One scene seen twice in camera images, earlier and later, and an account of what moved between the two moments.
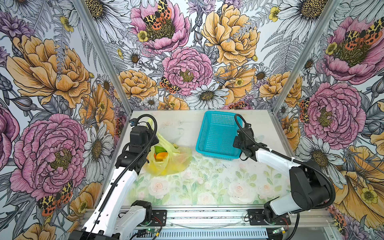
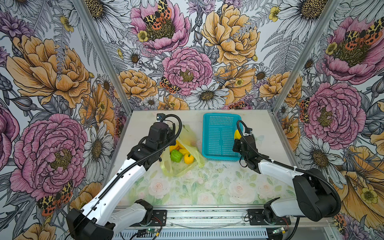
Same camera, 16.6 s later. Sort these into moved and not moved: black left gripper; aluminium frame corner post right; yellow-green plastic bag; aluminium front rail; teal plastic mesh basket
Moved: yellow-green plastic bag; black left gripper
Not moved: aluminium frame corner post right; aluminium front rail; teal plastic mesh basket
